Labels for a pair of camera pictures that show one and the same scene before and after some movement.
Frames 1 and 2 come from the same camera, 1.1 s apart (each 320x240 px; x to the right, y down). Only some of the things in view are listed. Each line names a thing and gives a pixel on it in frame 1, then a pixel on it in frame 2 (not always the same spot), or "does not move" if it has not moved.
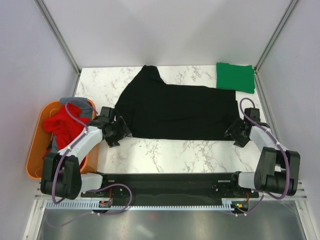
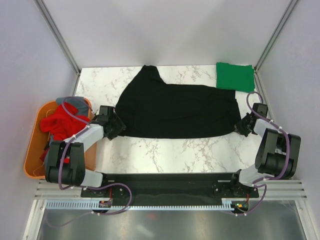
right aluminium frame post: x=293 y=5 does not move
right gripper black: x=239 y=142 → x=238 y=128
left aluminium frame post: x=58 y=37 does not move
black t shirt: x=152 y=109 does not move
